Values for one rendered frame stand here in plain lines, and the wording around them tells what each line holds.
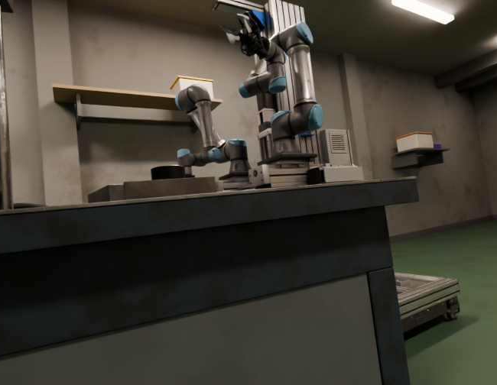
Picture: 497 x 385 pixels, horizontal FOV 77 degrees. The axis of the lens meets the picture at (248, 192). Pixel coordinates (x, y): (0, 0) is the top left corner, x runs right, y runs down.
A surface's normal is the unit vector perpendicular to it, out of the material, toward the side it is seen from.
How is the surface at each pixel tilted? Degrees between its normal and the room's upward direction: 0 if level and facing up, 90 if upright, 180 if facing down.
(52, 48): 90
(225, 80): 90
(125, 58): 90
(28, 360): 90
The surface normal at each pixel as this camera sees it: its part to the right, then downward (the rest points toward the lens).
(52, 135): 0.49, -0.12
